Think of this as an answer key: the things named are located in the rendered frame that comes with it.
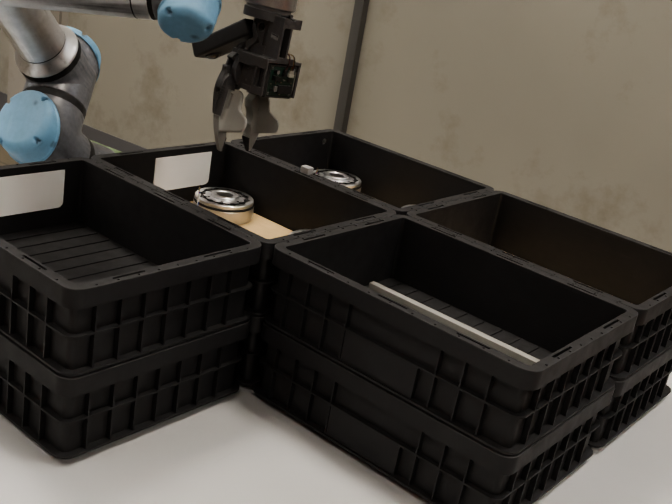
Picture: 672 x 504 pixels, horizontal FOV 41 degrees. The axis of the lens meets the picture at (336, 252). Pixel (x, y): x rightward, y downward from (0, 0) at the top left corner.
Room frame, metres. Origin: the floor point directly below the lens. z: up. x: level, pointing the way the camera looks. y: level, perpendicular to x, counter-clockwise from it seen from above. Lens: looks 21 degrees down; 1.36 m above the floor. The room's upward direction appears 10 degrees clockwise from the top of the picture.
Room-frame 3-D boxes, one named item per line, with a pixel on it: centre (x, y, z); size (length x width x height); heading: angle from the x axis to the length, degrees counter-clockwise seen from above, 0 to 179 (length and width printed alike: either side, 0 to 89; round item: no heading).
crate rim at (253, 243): (1.11, 0.34, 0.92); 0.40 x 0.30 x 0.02; 53
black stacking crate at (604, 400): (1.11, -0.16, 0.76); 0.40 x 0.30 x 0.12; 53
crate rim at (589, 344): (1.11, -0.16, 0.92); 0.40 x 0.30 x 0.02; 53
